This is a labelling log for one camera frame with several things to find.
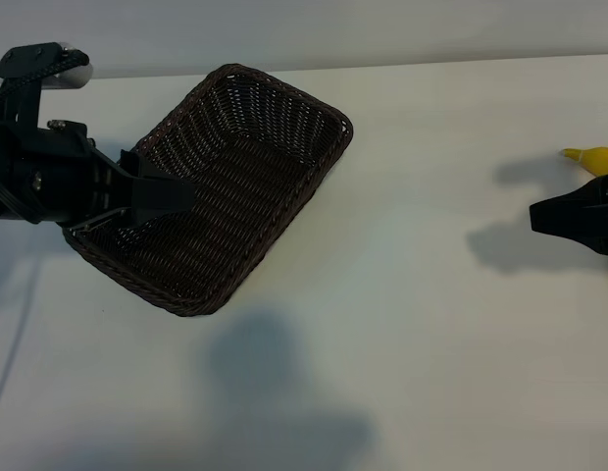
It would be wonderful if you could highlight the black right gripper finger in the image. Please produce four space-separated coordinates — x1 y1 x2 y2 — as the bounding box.
563 231 608 257
529 172 608 236

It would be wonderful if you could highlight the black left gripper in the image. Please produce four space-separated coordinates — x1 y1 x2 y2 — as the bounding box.
0 121 196 233

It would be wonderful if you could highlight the yellow banana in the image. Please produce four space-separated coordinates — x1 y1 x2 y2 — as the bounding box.
558 145 608 177

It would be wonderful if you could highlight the dark brown woven basket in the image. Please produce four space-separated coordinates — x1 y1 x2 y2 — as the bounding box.
62 62 354 318

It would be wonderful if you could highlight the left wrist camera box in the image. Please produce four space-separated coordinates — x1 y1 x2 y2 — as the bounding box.
0 42 95 90

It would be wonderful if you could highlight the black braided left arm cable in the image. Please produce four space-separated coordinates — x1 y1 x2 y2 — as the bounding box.
0 48 92 119

